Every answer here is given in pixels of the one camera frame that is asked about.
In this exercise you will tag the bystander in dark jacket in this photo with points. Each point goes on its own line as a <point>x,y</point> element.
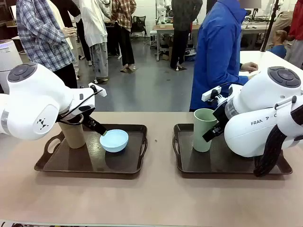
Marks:
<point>182,23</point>

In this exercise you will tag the person right forearm blue sleeve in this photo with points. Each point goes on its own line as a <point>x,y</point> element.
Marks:
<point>236,77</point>

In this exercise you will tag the light blue bowl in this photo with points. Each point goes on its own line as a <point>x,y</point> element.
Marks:
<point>114,144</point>

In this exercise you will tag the plaid shirt bystander hand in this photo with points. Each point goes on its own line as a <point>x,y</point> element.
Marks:
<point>69,32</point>

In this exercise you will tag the bystander in red jacket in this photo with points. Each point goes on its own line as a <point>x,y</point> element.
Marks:
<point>297,23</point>

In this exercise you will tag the wooden top workbench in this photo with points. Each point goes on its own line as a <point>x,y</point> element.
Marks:
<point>163,28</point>

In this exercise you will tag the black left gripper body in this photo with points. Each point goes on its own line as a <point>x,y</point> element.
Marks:
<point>89,119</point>

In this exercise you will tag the bystander in red plaid shirt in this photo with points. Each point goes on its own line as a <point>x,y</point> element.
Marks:
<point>123,14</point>

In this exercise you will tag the bystander in blue plaid shirt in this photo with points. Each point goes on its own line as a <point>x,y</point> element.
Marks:
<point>42,35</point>

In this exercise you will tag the tall green cup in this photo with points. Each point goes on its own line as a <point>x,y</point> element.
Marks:
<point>200,132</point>

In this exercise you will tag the person in blue shirt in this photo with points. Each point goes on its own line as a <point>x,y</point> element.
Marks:
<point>213,59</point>

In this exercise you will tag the person left hand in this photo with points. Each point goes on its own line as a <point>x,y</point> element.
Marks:
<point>249,67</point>

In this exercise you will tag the black tripod pole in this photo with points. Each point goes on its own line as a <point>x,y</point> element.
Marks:
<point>270,26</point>

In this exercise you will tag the bystander in white coat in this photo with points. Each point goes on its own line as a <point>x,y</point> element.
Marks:
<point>94,28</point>

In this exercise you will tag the person left forearm blue sleeve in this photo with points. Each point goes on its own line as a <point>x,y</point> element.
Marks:
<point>241,66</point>

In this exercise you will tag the grey background workbench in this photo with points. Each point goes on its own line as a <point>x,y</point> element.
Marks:
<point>255,29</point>

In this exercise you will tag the dark brown serving tray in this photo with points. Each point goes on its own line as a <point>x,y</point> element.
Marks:
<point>213,163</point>
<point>94,163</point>

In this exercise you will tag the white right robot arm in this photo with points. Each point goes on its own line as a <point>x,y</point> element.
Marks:
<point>251,137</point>

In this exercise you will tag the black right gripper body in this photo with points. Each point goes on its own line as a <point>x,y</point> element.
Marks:
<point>221,116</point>

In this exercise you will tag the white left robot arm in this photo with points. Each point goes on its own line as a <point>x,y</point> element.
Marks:
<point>30,99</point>

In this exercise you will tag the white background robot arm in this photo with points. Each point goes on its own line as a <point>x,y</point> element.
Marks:
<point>161,11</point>

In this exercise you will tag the bystander in pale open jacket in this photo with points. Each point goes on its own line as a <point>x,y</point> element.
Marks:
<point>68,14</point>

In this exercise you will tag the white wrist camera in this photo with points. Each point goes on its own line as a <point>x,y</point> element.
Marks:
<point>209,94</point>
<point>100,92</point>

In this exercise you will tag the tall brown cup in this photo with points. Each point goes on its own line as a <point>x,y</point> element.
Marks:
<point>74,137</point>

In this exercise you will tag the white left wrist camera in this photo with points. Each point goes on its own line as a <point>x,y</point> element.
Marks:
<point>100,92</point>

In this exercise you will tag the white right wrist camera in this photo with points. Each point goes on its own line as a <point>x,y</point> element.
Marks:
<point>209,94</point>

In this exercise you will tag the black office chair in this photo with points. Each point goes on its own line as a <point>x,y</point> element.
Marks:
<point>139,24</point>

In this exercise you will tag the white rounded table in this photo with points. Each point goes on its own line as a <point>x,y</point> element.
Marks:
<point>267,61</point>

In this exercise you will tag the seated person in blue top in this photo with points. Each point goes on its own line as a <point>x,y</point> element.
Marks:
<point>279,48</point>

